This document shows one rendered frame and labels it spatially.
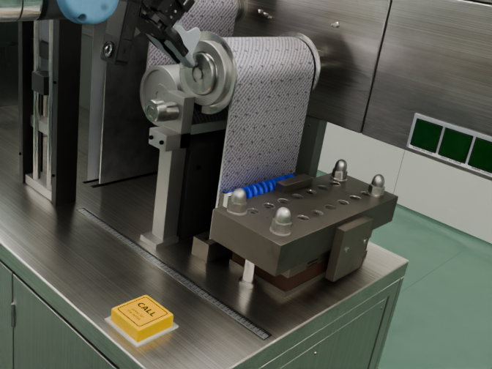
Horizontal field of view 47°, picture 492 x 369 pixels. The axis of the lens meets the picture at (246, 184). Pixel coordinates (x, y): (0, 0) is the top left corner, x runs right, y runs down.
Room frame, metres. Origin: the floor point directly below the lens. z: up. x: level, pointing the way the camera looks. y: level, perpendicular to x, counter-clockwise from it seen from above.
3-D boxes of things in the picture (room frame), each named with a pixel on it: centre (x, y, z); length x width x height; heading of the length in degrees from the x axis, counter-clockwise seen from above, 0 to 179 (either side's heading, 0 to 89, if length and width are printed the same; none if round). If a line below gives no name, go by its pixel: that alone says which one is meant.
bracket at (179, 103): (1.02, 0.16, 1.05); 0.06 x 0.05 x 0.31; 141
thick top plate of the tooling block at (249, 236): (1.04, -0.14, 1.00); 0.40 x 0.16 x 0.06; 141
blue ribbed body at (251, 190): (1.07, -0.04, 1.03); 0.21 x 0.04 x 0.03; 141
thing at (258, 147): (1.09, -0.03, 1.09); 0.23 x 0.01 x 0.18; 141
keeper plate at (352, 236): (0.99, -0.22, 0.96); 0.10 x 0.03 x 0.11; 141
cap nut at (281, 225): (0.89, -0.07, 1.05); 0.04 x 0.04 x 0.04
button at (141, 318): (0.75, 0.13, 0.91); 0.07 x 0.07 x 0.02; 51
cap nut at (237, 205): (0.94, 0.01, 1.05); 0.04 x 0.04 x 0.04
